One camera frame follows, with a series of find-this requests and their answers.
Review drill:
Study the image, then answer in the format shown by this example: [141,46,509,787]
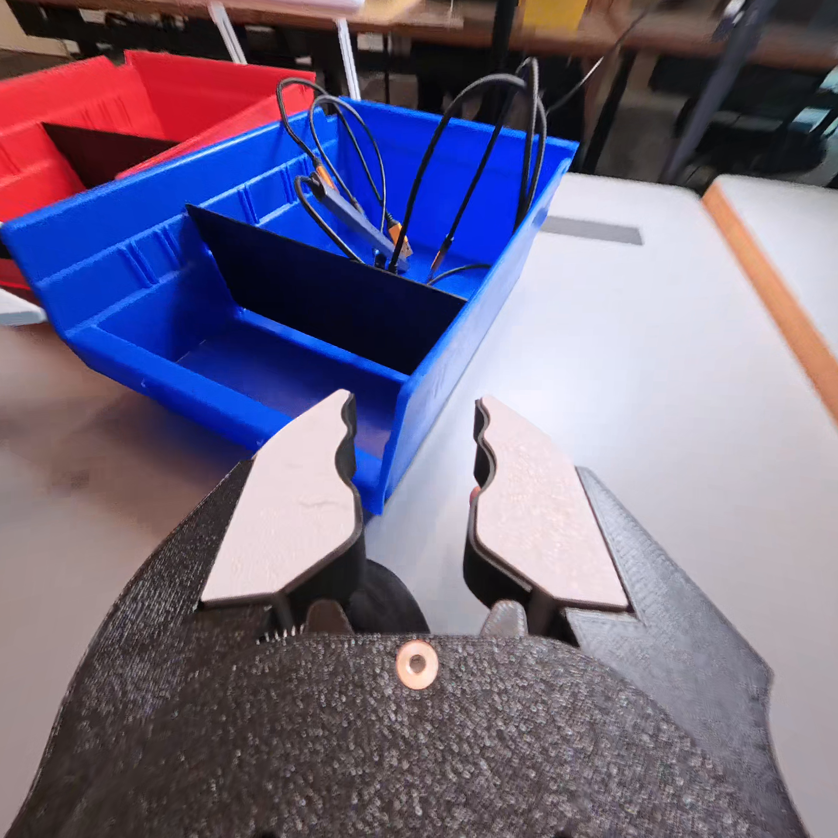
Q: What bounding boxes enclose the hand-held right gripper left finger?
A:
[199,389,366,626]

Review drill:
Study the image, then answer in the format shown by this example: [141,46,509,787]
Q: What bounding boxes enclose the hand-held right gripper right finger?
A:
[462,396,631,635]

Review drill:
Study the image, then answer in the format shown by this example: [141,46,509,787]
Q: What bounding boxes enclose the blue plastic bin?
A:
[0,97,580,517]

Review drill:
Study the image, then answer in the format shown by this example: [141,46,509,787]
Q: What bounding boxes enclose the grey usb hub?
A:
[308,177,413,275]

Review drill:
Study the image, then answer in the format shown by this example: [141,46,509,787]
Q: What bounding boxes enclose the black braided usb-c cable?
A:
[389,55,550,279]

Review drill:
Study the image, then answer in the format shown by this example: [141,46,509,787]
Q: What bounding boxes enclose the red plastic bin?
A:
[0,50,316,292]

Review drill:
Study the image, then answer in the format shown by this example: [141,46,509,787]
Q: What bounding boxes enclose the black bin divider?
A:
[42,122,179,189]
[186,204,467,375]

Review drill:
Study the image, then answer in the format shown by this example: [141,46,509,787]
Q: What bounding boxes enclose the white flat object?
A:
[0,288,48,327]

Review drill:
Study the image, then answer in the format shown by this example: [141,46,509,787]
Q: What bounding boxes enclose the wood-edged grey table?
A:
[702,173,838,423]

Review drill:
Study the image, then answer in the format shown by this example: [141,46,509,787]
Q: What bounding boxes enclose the wooden desk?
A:
[0,0,838,76]

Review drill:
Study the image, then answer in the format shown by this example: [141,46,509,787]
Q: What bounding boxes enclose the yellow box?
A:
[522,0,588,31]

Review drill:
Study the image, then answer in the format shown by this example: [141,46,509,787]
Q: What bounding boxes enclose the thin black cable orange plugs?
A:
[275,77,415,259]

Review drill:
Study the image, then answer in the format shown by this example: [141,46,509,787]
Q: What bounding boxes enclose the white metal frame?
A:
[208,0,362,100]

